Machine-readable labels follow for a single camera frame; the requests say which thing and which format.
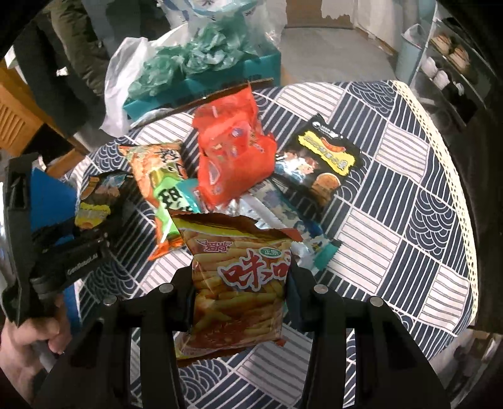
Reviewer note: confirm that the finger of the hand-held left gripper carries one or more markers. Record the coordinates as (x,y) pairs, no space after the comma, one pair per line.
(92,238)
(19,251)

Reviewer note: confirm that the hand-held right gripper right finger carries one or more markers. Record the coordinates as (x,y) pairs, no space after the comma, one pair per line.
(304,293)

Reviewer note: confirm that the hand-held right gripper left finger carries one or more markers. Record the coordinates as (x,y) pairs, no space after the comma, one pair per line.
(179,293)

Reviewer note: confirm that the black yellow snack packet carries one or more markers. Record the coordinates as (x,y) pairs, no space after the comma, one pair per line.
(98,196)
(318,165)

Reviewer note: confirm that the blue cardboard box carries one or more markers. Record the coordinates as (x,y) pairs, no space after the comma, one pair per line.
(51,200)

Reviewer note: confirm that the yellow fries snack packet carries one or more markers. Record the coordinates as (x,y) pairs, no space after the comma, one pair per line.
(235,283)

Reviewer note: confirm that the silver blue snack packet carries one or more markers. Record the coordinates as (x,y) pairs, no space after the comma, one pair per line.
(283,220)

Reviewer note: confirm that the orange snack packet green label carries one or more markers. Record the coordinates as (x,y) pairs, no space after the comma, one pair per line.
(153,177)

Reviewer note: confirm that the red snack packet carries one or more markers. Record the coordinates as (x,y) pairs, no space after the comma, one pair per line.
(228,157)

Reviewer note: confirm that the person's left hand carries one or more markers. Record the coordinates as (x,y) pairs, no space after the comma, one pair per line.
(27,342)

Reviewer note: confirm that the navy patterned tablecloth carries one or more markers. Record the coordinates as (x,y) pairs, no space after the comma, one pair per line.
(393,196)

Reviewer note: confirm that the wooden louvred wardrobe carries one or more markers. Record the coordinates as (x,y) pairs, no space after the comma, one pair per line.
(35,118)

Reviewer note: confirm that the black hanging jacket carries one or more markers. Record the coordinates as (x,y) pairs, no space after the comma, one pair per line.
(63,70)

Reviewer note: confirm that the heap of teal plastic bags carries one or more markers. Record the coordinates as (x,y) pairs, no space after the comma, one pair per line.
(188,59)

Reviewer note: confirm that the teal cardboard box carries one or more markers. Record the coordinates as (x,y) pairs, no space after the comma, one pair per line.
(220,78)

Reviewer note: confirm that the olive hanging jacket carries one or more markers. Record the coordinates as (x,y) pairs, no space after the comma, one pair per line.
(84,27)

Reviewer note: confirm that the white shoe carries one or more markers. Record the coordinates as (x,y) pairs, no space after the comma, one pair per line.
(441,79)
(428,67)

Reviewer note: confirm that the light blue bin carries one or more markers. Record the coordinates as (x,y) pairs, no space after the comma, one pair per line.
(410,55)

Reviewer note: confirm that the beige shoe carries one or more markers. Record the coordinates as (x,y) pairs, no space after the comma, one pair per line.
(459,58)
(440,43)

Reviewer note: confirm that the shoe rack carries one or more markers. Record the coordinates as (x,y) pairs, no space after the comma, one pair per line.
(463,59)

